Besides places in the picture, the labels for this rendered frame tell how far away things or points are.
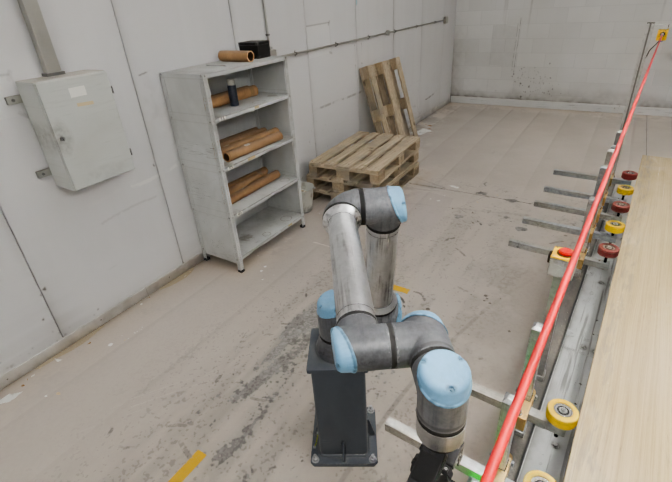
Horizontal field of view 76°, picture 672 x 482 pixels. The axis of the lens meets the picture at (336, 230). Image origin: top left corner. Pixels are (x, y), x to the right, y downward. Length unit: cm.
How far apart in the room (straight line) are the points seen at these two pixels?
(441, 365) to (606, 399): 79
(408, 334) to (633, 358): 96
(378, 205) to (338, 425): 117
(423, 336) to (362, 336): 12
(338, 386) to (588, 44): 734
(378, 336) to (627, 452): 78
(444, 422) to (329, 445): 147
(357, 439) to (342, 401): 26
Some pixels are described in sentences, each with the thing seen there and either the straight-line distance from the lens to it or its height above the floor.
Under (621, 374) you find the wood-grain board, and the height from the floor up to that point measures 90.
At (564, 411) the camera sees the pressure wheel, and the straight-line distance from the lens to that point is 143.
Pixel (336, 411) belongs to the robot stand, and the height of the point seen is 33.
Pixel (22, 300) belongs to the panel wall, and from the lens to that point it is 321.
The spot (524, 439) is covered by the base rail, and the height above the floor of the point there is 70.
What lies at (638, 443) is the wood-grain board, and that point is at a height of 90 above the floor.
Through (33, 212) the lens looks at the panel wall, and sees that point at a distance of 308.
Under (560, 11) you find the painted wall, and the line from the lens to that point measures 844.
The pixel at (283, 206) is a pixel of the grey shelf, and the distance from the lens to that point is 424.
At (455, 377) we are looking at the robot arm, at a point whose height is 138.
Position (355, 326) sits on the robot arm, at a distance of 87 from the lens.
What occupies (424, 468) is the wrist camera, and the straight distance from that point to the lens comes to 93.
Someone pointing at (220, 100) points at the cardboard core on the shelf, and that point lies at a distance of 350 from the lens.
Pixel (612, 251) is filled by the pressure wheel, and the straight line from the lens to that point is 221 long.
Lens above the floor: 195
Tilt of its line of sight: 29 degrees down
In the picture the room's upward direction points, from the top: 4 degrees counter-clockwise
